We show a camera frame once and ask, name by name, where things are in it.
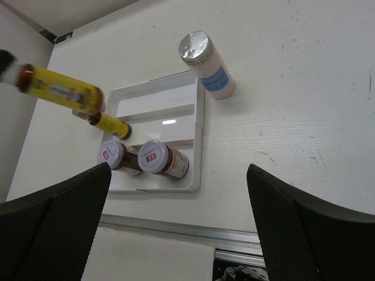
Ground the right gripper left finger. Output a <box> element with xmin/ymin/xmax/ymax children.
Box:
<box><xmin>1</xmin><ymin>163</ymin><xmax>111</xmax><ymax>280</ymax></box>

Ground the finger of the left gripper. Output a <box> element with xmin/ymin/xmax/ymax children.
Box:
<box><xmin>0</xmin><ymin>49</ymin><xmax>17</xmax><ymax>79</ymax></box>

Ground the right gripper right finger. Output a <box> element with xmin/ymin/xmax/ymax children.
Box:
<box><xmin>247</xmin><ymin>164</ymin><xmax>374</xmax><ymax>280</ymax></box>

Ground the small yellow bottle front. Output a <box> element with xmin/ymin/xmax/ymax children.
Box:
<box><xmin>1</xmin><ymin>64</ymin><xmax>104</xmax><ymax>113</ymax></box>

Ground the small yellow bottle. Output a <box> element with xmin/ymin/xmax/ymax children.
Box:
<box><xmin>72</xmin><ymin>109</ymin><xmax>132</xmax><ymax>140</ymax></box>
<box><xmin>1</xmin><ymin>64</ymin><xmax>104</xmax><ymax>113</ymax></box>

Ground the spice jar white lid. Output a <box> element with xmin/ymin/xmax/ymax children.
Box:
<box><xmin>97</xmin><ymin>140</ymin><xmax>142</xmax><ymax>176</ymax></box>
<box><xmin>138</xmin><ymin>140</ymin><xmax>189</xmax><ymax>179</ymax></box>

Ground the tall jar blue label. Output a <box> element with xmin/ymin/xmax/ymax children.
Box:
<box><xmin>178</xmin><ymin>30</ymin><xmax>236</xmax><ymax>100</ymax></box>

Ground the white divided organizer tray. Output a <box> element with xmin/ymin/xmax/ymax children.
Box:
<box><xmin>105</xmin><ymin>71</ymin><xmax>204</xmax><ymax>193</ymax></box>

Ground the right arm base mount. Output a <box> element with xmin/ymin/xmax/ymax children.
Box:
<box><xmin>212</xmin><ymin>250</ymin><xmax>269</xmax><ymax>280</ymax></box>

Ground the front aluminium rail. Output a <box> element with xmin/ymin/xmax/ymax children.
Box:
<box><xmin>101</xmin><ymin>214</ymin><xmax>260</xmax><ymax>244</ymax></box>

